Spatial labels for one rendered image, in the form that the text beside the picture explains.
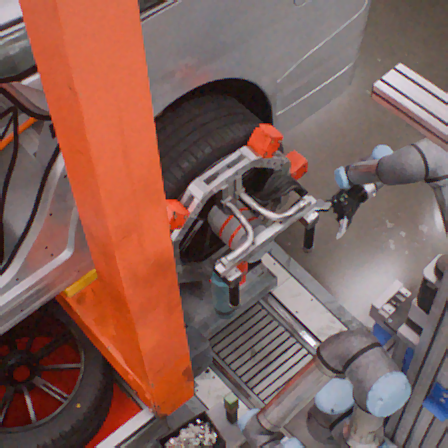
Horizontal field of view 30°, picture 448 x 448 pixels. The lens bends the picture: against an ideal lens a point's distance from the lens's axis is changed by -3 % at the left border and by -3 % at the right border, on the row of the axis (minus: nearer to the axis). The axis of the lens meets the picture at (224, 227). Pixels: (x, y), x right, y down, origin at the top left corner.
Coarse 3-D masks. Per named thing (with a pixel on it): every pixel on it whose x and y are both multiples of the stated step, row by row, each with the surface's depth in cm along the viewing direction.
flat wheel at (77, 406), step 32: (32, 320) 328; (64, 320) 318; (96, 352) 310; (0, 384) 306; (32, 384) 307; (96, 384) 303; (0, 416) 299; (32, 416) 299; (64, 416) 296; (96, 416) 307
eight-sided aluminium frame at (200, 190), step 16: (224, 160) 279; (240, 160) 282; (256, 160) 280; (272, 160) 289; (288, 160) 297; (208, 176) 276; (224, 176) 275; (192, 192) 274; (208, 192) 273; (288, 192) 313; (192, 208) 274; (272, 208) 316; (176, 240) 279; (176, 256) 287; (192, 272) 304; (208, 272) 311
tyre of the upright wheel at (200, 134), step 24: (216, 96) 294; (168, 120) 282; (192, 120) 282; (216, 120) 283; (240, 120) 287; (168, 144) 277; (192, 144) 276; (216, 144) 276; (240, 144) 284; (168, 168) 275; (192, 168) 274; (168, 192) 274
